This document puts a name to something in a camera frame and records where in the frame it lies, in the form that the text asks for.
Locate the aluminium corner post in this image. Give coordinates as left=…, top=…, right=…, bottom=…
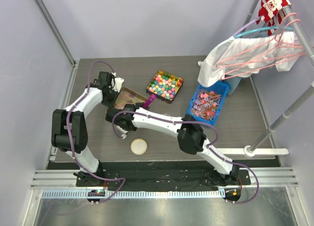
left=34, top=0, right=76, bottom=67

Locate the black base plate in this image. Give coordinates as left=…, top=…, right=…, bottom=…
left=76, top=161, right=251, bottom=191

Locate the grey clothes rack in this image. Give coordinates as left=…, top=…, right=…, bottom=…
left=241, top=0, right=314, bottom=159

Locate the aluminium frame rail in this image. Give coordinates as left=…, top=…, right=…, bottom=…
left=31, top=168, right=298, bottom=192

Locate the teal hanger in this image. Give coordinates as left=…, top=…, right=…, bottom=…
left=229, top=26, right=279, bottom=39

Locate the white shirt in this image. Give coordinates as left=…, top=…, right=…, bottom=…
left=198, top=31, right=305, bottom=87

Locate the blue bin of lollipops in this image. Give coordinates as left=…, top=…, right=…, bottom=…
left=186, top=81, right=230, bottom=126

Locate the grey blue cloth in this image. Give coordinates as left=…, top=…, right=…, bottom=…
left=223, top=76, right=241, bottom=95

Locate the dark tin of star candies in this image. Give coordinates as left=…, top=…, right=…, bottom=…
left=146, top=70, right=184, bottom=104

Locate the red white cloth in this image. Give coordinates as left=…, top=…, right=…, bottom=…
left=256, top=0, right=291, bottom=26

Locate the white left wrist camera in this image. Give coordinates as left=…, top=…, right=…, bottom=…
left=112, top=73, right=125, bottom=92

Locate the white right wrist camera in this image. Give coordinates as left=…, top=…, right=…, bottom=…
left=116, top=126, right=129, bottom=139

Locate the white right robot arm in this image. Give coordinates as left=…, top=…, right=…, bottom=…
left=105, top=104, right=239, bottom=184

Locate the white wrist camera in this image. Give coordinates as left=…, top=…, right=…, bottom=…
left=116, top=126, right=129, bottom=139
left=112, top=73, right=125, bottom=92

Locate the slotted cable duct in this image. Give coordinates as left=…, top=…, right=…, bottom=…
left=41, top=189, right=225, bottom=200

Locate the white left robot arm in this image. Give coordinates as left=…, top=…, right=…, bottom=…
left=51, top=72, right=124, bottom=186

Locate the gold tin of popsicle candies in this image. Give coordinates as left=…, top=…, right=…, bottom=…
left=114, top=87, right=147, bottom=109

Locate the round gold jar lid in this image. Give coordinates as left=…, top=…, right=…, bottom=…
left=130, top=138, right=148, bottom=155

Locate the magenta plastic scoop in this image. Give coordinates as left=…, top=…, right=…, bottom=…
left=142, top=94, right=156, bottom=109

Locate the pink wire hanger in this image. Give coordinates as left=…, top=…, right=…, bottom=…
left=215, top=12, right=305, bottom=80

